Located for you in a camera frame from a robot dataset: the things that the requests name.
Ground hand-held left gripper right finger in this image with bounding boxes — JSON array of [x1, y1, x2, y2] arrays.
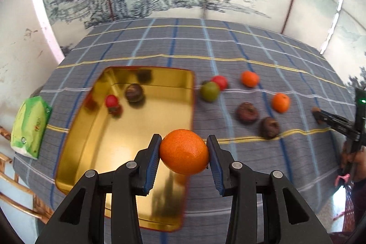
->
[[206, 134, 334, 244]]

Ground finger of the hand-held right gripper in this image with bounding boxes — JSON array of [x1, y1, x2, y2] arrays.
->
[[314, 110, 361, 137]]

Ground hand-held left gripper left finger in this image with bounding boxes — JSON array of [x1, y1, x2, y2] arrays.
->
[[34, 133, 163, 244]]

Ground orange mandarin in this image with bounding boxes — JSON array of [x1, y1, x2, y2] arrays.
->
[[271, 93, 291, 113], [159, 129, 210, 175], [241, 71, 260, 88]]

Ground gold metal tray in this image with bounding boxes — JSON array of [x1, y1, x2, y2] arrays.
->
[[55, 66, 195, 232]]

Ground dark brown water chestnut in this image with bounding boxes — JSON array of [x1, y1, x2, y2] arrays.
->
[[236, 102, 259, 124], [260, 117, 281, 139], [125, 83, 144, 102]]

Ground green round fruit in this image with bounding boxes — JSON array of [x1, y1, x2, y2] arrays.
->
[[199, 82, 220, 102]]

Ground person's right forearm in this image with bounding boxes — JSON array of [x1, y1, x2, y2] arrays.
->
[[333, 172, 363, 233]]

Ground small red tomato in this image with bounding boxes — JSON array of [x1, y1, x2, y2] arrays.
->
[[105, 94, 119, 108], [211, 75, 228, 91]]

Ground white light strip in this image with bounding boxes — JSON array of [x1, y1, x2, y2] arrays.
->
[[320, 0, 344, 55]]

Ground grey checkered tablecloth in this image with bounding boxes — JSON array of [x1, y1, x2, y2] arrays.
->
[[11, 18, 356, 244]]

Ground green tissue pack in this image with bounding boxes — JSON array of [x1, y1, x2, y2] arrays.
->
[[10, 96, 53, 159]]

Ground wooden chair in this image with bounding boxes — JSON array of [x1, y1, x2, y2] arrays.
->
[[0, 125, 53, 224]]

